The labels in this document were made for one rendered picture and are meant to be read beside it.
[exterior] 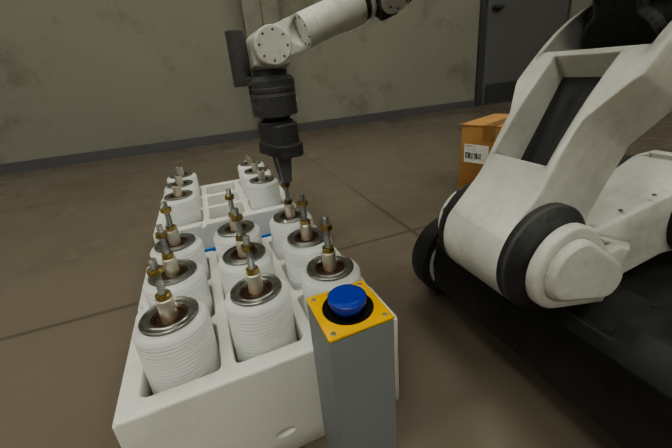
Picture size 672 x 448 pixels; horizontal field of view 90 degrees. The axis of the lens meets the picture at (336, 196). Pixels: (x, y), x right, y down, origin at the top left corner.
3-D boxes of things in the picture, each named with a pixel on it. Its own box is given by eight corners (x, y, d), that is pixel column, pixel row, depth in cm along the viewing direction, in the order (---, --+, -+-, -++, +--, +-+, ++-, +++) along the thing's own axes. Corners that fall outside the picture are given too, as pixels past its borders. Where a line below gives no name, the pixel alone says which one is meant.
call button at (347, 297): (356, 294, 37) (355, 278, 37) (374, 315, 34) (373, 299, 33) (323, 305, 36) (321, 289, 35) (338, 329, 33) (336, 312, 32)
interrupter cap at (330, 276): (329, 252, 59) (329, 248, 58) (363, 266, 54) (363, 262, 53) (296, 272, 54) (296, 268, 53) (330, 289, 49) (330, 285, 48)
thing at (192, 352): (169, 456, 46) (130, 355, 39) (163, 402, 54) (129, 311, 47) (238, 418, 50) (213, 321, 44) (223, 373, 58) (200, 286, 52)
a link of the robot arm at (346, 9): (304, 31, 69) (379, -5, 73) (330, 57, 65) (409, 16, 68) (293, -23, 60) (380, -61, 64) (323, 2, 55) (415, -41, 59)
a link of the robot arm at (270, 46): (288, 90, 70) (280, 31, 66) (303, 92, 61) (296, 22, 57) (233, 96, 67) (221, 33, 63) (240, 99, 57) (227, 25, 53)
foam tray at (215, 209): (276, 214, 141) (269, 173, 134) (303, 256, 106) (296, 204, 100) (176, 236, 128) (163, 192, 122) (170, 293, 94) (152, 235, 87)
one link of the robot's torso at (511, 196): (467, 267, 60) (622, 38, 56) (560, 332, 44) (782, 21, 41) (410, 233, 53) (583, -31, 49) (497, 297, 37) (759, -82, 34)
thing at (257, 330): (237, 408, 52) (212, 313, 45) (253, 358, 61) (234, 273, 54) (298, 406, 51) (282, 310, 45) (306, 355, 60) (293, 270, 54)
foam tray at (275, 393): (321, 282, 92) (314, 224, 86) (400, 400, 58) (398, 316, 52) (168, 331, 79) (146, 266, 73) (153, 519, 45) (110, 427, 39)
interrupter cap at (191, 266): (141, 291, 52) (139, 288, 52) (157, 266, 59) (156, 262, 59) (191, 284, 53) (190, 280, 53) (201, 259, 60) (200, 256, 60)
